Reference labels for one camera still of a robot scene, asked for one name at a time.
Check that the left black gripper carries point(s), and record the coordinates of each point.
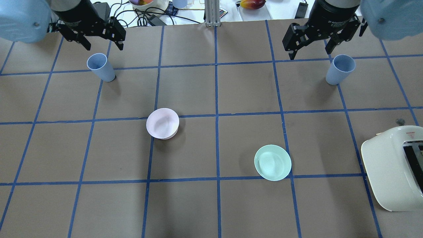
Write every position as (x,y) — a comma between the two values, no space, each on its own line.
(76,13)

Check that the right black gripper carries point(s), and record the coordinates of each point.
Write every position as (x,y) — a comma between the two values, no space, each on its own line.
(334,15)

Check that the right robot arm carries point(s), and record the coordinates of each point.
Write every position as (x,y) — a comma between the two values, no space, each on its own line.
(387,19)

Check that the black power brick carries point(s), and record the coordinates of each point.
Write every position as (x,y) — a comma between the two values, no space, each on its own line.
(103,10)

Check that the black power adapter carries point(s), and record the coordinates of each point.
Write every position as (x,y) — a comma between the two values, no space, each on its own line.
(301,10)

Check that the bowl of coloured blocks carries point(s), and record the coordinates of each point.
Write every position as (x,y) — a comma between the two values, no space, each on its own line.
(152,5)

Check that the red mango fruit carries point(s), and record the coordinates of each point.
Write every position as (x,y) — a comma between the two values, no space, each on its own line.
(252,4)

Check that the small remote control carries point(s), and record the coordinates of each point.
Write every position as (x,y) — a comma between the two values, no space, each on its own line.
(222,12)

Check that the pink bowl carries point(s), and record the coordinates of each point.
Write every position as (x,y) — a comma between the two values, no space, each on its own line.
(163,123)

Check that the green bowl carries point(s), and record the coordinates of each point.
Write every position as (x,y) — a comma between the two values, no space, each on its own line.
(273,162)

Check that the white toaster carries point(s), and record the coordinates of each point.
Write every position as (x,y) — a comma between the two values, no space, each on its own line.
(393,163)

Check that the aluminium frame post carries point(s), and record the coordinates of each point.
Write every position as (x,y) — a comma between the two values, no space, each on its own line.
(212,13)

